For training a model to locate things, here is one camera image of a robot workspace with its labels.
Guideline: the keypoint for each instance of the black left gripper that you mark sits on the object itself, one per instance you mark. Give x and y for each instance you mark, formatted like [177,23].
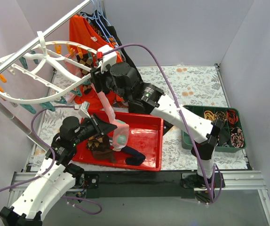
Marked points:
[94,125]

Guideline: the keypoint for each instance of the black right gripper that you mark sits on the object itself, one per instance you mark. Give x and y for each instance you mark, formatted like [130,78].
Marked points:
[97,78]

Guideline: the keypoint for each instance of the brown argyle sock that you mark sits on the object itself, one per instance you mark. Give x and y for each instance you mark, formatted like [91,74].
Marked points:
[95,144]
[86,61]

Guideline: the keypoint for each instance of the brown ribbed sock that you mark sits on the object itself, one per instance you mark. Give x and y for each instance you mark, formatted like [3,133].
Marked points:
[105,144]
[104,155]

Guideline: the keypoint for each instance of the pink green sock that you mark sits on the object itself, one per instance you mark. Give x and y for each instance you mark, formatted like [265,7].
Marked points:
[121,133]
[75,71]

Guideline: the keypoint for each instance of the navy beige red sock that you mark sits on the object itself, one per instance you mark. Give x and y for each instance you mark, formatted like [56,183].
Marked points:
[136,158]

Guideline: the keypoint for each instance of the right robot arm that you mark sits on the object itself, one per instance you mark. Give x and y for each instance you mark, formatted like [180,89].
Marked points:
[125,81]

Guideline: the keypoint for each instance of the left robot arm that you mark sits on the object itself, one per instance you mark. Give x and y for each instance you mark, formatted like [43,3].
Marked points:
[57,174]

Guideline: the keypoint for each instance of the white round sock hanger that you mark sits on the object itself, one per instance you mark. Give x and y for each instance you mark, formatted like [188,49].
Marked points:
[43,70]

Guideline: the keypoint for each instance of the red plastic tray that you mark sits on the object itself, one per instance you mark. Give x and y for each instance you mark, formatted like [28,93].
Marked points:
[145,136]

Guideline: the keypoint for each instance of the orange t-shirt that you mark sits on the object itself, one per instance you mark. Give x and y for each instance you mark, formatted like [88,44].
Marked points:
[80,31]

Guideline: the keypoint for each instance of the floral table mat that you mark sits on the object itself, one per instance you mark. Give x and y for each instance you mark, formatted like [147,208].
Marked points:
[193,85]

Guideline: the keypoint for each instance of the green compartment box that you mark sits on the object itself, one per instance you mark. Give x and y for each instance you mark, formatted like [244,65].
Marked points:
[232,138]

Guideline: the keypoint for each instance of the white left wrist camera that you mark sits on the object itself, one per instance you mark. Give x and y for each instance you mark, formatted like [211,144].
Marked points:
[83,109]

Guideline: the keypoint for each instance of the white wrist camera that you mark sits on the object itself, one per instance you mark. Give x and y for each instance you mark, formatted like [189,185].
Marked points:
[105,59]
[83,109]

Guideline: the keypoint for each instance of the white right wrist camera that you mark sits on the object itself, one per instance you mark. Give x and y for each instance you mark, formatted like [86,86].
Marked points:
[105,59]

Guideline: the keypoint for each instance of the silver clothes rail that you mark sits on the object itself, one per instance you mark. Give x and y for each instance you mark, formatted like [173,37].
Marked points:
[30,134]

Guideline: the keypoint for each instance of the aluminium frame rail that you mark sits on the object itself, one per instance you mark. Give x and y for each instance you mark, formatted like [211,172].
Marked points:
[138,198]

